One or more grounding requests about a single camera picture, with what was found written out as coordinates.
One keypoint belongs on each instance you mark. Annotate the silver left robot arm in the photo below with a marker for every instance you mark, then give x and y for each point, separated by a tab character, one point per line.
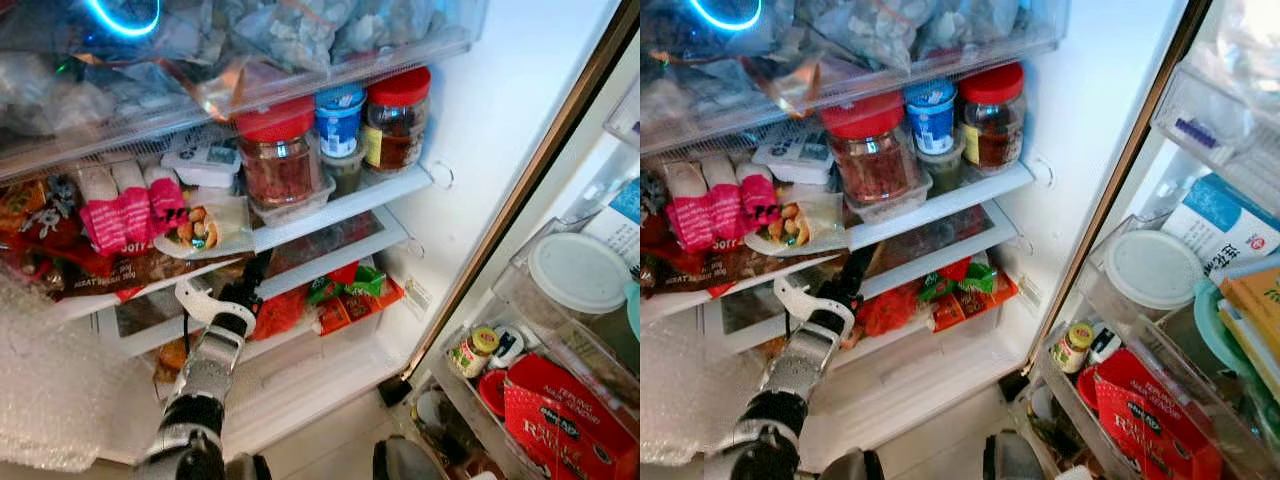
795	375
205	380

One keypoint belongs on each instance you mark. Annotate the white fridge shelf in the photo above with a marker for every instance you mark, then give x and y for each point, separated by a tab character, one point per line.
380	192
975	188

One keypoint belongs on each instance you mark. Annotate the clear fridge drawer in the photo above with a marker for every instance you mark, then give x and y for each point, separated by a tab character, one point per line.
860	75
250	80

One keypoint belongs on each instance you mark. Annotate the clear fridge door bin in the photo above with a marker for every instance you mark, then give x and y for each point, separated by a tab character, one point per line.
545	335
1100	300

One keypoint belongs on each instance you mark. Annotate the brown edged fridge door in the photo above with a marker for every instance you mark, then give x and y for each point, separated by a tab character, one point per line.
1150	140
540	170

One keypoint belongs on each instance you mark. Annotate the orange red bag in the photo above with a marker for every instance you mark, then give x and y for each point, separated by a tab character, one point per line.
888	310
280	312

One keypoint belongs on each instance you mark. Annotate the tortilla wrap in plastic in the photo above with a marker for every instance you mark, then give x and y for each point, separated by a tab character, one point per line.
205	228
800	224

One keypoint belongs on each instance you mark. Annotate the clear plastic food container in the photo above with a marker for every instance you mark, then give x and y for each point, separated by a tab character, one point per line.
890	208
295	212

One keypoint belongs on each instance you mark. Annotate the green and red packet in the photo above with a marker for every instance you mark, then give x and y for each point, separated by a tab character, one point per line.
350	295
965	288

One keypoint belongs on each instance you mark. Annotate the brown meat pack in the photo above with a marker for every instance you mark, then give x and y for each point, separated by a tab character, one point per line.
740	268
150	272

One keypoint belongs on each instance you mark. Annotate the pink wrapped roll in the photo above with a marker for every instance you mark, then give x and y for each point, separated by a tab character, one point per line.
167	200
723	200
135	205
690	210
102	215
758	195

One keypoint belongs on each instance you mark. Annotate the large red lid glass jar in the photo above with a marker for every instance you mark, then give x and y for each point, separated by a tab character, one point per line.
278	160
868	155

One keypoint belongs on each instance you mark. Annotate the white flat box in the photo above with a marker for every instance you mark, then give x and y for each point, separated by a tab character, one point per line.
202	165
793	160

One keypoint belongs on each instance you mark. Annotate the small dark jar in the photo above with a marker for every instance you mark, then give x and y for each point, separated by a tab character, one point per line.
345	172
942	168

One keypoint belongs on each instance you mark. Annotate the blue lid white tub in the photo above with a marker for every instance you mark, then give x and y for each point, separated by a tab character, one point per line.
340	120
931	115

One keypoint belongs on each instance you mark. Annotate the clear bubble wrap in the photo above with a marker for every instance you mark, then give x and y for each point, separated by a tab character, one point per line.
60	390
680	400

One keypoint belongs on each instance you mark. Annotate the red snack packet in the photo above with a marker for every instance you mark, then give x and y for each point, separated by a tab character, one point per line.
40	230
655	235

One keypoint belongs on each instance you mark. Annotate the red lid jar yellow label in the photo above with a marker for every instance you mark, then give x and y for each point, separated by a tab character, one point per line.
992	115
398	120

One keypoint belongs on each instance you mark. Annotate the teal plastic plate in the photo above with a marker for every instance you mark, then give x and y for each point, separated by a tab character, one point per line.
633	310
1212	325

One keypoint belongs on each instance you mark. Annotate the small yellow lid jar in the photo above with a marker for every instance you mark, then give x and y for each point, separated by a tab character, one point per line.
1072	348
472	352

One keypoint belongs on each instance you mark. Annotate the blue and white carton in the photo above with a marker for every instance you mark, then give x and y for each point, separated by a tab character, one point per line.
1225	225
622	220

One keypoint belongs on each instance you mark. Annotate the robot right leg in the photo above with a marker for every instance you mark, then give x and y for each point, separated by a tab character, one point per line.
405	462
1012	458

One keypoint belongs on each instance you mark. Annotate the clear bag of grey food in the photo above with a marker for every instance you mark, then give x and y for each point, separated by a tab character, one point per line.
900	28
300	30

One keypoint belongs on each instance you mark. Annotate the red round lid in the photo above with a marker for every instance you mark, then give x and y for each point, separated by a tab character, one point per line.
1088	388
493	392

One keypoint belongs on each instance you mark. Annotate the black and white tube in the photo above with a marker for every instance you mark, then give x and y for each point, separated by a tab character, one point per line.
1105	346
507	346

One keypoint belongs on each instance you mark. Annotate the white lid round container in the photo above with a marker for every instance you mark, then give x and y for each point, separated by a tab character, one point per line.
578	272
1152	268

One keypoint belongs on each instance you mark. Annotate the red printed box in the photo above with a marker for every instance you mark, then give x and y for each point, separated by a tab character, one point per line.
1150	420
565	425

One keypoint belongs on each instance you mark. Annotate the yellow orange box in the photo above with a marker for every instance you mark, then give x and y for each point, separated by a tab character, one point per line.
1255	305

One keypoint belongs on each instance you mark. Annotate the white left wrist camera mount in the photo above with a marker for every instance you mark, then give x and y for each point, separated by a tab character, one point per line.
805	298
205	302

